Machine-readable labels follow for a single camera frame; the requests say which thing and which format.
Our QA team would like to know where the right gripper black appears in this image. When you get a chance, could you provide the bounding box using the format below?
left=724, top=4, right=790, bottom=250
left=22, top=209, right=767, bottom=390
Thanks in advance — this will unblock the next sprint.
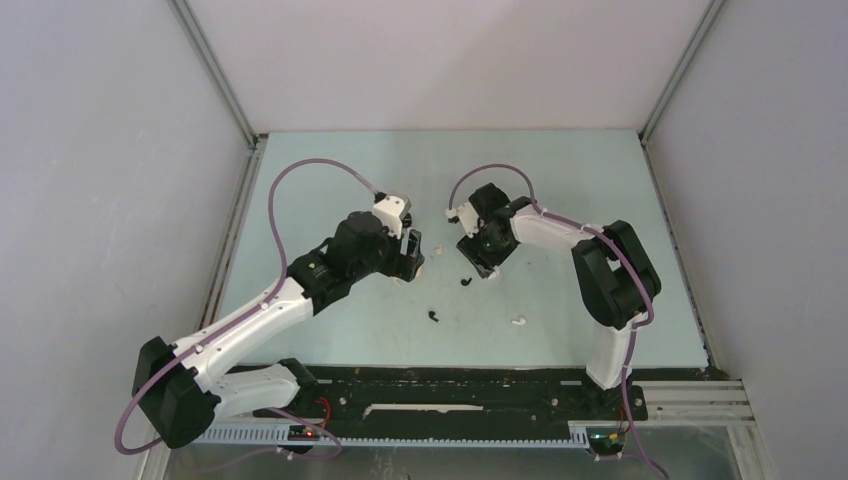
left=458, top=220, right=518, bottom=278

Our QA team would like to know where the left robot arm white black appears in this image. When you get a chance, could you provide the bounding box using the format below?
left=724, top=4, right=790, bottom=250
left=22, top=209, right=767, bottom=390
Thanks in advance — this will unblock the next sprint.
left=131, top=208, right=424, bottom=449

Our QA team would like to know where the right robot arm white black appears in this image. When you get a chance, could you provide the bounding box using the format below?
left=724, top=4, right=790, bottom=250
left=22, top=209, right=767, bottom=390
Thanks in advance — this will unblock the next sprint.
left=446, top=183, right=662, bottom=418

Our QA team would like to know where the pink earbud charging case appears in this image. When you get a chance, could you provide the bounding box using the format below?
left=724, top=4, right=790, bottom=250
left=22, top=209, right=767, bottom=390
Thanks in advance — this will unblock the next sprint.
left=391, top=277, right=416, bottom=286

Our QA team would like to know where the aluminium extrusion right base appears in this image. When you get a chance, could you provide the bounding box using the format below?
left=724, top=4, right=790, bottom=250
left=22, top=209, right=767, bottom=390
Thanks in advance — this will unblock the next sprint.
left=569, top=378, right=758, bottom=429

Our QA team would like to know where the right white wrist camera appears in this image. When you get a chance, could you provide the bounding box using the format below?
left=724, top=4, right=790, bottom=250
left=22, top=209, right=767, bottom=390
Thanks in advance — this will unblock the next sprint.
left=445, top=202, right=480, bottom=238

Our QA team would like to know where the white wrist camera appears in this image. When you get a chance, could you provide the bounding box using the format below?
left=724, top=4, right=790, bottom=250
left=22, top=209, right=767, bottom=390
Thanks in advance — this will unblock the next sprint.
left=445, top=202, right=480, bottom=238
left=371, top=192, right=412, bottom=239

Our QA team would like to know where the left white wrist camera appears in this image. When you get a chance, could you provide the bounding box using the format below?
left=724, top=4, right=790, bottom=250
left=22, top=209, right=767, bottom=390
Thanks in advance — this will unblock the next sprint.
left=371, top=192, right=412, bottom=239

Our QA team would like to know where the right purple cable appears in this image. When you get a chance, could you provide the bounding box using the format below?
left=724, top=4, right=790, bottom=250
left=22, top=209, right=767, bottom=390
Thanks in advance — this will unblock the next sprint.
left=447, top=163, right=670, bottom=480

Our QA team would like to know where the purple cable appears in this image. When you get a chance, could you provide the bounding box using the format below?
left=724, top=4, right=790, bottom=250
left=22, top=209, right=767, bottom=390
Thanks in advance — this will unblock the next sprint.
left=447, top=163, right=670, bottom=480
left=113, top=157, right=387, bottom=462

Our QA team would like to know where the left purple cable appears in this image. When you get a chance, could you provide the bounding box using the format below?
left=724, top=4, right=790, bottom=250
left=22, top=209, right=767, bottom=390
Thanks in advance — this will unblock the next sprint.
left=113, top=157, right=387, bottom=462

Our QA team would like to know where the white cable duct strip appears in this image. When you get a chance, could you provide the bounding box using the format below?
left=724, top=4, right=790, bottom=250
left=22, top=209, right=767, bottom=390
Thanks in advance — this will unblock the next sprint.
left=192, top=422, right=589, bottom=449

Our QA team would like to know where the right aluminium frame post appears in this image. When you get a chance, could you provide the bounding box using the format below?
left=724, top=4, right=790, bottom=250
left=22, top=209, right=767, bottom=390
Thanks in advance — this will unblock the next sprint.
left=639, top=0, right=728, bottom=147

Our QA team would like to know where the aluminium frame post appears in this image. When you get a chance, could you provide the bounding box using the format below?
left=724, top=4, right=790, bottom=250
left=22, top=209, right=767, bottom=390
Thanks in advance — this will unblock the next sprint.
left=166, top=0, right=259, bottom=149
left=639, top=0, right=728, bottom=147

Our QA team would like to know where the left aluminium frame post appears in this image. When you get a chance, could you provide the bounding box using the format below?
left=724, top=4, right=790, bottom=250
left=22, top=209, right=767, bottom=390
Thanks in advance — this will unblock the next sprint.
left=166, top=0, right=259, bottom=149

